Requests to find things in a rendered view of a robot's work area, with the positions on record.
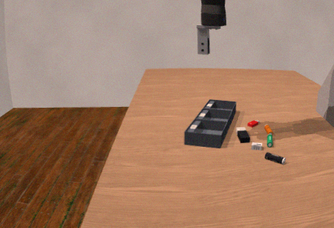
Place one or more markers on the grey three-compartment bin rack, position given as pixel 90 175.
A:
pixel 207 130

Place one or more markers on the red usb stick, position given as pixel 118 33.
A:
pixel 253 123

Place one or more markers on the green aa battery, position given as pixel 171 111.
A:
pixel 269 140

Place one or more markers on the black aa battery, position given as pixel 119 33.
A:
pixel 275 158

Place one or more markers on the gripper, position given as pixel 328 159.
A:
pixel 213 14

